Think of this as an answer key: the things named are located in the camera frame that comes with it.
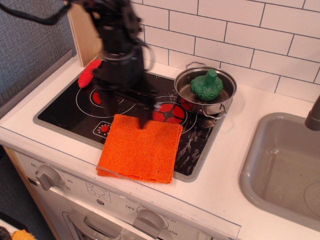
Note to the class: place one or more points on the green toy broccoli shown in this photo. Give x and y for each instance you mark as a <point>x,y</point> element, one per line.
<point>207,87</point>

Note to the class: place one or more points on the grey left oven knob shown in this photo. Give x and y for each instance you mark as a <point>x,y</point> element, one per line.
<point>47,177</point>

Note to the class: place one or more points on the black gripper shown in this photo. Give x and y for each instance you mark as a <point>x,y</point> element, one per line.
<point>125,76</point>

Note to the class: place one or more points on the grey oven knob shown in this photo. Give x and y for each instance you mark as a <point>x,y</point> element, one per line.
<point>47,177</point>
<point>149,223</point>

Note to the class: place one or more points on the grey faucet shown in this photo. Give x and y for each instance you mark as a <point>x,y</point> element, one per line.
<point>312,120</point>

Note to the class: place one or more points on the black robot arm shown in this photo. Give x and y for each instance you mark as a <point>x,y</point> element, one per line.
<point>116,23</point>

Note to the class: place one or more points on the grey right oven knob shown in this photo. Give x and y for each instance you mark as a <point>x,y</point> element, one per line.
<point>149,223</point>

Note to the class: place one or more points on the black toy stove top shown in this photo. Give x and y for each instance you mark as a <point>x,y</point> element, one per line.
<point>78,113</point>

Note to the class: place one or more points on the yellow object at corner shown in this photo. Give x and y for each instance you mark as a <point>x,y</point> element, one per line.
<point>22,235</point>

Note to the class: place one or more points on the red handled metal spatula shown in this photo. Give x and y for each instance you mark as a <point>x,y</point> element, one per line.
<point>87,73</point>

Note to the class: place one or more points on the grey plastic sink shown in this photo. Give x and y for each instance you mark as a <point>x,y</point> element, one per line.
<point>281,171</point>

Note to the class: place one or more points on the oven door handle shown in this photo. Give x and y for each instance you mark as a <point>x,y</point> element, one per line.
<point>92,226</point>

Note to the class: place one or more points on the silver metal pot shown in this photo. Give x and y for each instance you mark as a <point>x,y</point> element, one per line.
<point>216,109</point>

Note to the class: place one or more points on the orange cloth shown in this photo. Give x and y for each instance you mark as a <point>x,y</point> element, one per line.
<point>145,154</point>

